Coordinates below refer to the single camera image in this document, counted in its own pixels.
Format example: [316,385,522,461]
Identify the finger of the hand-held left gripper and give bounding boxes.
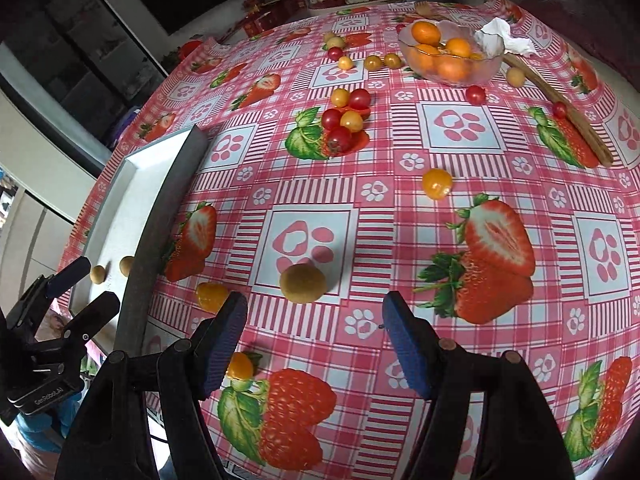
[61,291,122,350]
[43,255,92,302]

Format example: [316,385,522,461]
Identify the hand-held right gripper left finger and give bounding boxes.
[54,291,249,480]

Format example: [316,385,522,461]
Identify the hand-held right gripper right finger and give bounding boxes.
[381,290,572,480]

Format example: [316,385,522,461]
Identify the white tray with dark rim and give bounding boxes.
[70,124,208,361]

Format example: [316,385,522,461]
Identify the large brown round fruit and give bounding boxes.
[279,263,327,305]

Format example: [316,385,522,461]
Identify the orange kumquat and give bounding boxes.
[422,168,454,201]
[226,351,254,380]
[196,282,231,312]

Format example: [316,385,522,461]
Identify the blue cloth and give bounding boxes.
[15,395,83,453]

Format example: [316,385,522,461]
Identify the red checkered strawberry tablecloth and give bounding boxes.
[70,0,640,480]

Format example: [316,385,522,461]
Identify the dark glass cabinet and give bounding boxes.
[0,0,168,161]

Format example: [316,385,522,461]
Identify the wooden back scratcher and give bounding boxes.
[414,1,615,167]

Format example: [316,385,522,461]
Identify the orange mandarin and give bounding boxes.
[445,37,473,59]
[414,44,442,73]
[411,20,443,46]
[434,56,473,83]

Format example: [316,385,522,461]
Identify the clear glass bowl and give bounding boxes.
[398,19,505,87]

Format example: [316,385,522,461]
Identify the red gift boxes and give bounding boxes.
[240,0,311,38]

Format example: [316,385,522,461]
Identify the crumpled white tissue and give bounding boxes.
[474,16,537,58]

